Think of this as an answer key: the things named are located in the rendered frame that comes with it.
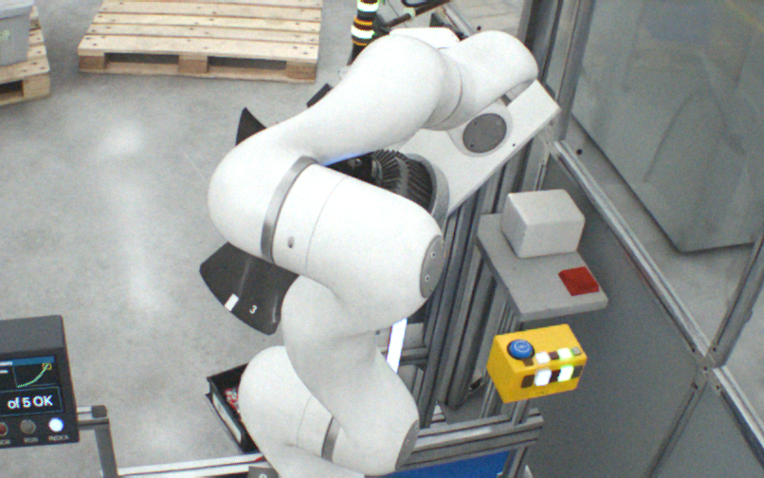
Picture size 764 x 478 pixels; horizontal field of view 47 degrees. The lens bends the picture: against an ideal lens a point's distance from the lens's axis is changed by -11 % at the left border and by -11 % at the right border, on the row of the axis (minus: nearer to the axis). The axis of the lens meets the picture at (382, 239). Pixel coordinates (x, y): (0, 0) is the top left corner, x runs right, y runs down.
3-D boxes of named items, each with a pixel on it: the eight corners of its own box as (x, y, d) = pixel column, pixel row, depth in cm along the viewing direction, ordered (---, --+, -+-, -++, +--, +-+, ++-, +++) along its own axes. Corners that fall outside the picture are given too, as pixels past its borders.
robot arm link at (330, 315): (318, 382, 129) (428, 428, 126) (279, 452, 123) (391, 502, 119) (306, 128, 89) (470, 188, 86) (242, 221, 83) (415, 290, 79)
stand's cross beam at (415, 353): (421, 352, 249) (424, 340, 246) (427, 362, 246) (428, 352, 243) (352, 361, 243) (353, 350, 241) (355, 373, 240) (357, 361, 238)
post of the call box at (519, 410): (520, 413, 193) (535, 372, 185) (525, 423, 190) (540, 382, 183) (507, 415, 192) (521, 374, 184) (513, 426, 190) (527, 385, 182)
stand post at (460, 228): (405, 466, 285) (476, 147, 214) (414, 487, 279) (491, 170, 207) (391, 468, 284) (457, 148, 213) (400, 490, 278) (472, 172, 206)
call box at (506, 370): (554, 359, 190) (568, 321, 184) (573, 395, 183) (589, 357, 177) (482, 372, 186) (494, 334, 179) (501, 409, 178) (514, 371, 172)
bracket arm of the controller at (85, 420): (108, 414, 157) (106, 404, 156) (110, 428, 155) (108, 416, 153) (-14, 425, 150) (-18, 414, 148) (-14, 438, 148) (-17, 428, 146)
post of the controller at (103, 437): (118, 470, 168) (105, 404, 155) (119, 483, 166) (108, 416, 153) (102, 471, 167) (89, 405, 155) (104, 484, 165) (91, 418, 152)
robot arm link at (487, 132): (459, 41, 128) (409, 84, 130) (497, 90, 118) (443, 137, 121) (492, 76, 133) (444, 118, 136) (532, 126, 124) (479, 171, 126)
